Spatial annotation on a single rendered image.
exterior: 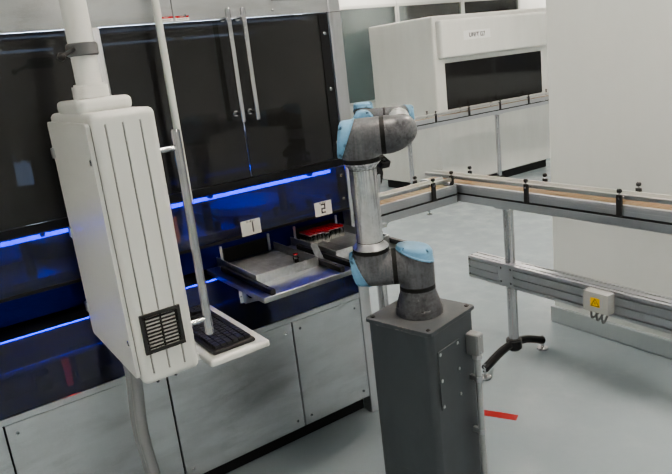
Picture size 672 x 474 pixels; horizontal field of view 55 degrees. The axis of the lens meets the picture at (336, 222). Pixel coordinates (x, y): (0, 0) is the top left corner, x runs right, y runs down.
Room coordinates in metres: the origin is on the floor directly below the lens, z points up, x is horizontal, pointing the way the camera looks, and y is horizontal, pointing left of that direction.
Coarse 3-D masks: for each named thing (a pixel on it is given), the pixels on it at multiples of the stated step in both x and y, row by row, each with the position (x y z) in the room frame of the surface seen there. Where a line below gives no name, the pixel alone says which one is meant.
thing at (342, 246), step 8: (344, 224) 2.71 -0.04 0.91; (344, 232) 2.69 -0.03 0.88; (352, 232) 2.66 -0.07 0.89; (296, 240) 2.56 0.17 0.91; (336, 240) 2.58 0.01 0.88; (344, 240) 2.57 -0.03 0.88; (352, 240) 2.55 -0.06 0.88; (320, 248) 2.41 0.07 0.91; (328, 248) 2.36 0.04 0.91; (336, 248) 2.46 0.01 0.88; (344, 248) 2.34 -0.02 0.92; (352, 248) 2.36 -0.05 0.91; (344, 256) 2.34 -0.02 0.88
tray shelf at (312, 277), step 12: (216, 276) 2.31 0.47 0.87; (228, 276) 2.27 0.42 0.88; (288, 276) 2.19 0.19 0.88; (300, 276) 2.17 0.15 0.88; (312, 276) 2.16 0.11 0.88; (324, 276) 2.14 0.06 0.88; (336, 276) 2.15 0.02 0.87; (240, 288) 2.14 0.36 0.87; (252, 288) 2.10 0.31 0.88; (276, 288) 2.07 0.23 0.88; (288, 288) 2.06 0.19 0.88; (300, 288) 2.07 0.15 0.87; (264, 300) 1.99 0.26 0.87
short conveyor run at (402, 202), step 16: (416, 176) 3.19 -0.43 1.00; (384, 192) 3.03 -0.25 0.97; (400, 192) 3.01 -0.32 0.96; (416, 192) 3.12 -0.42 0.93; (432, 192) 3.07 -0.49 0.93; (448, 192) 3.14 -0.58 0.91; (384, 208) 2.92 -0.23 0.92; (400, 208) 2.97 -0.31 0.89; (416, 208) 3.02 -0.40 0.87; (432, 208) 3.08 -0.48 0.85
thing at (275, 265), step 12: (264, 252) 2.53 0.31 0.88; (276, 252) 2.51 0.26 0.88; (288, 252) 2.46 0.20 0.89; (300, 252) 2.37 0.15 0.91; (228, 264) 2.33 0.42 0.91; (240, 264) 2.40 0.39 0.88; (252, 264) 2.38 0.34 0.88; (264, 264) 2.36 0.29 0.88; (276, 264) 2.34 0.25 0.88; (288, 264) 2.32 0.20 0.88; (300, 264) 2.23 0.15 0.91; (312, 264) 2.26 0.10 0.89; (252, 276) 2.16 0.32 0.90; (264, 276) 2.15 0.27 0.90; (276, 276) 2.18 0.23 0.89
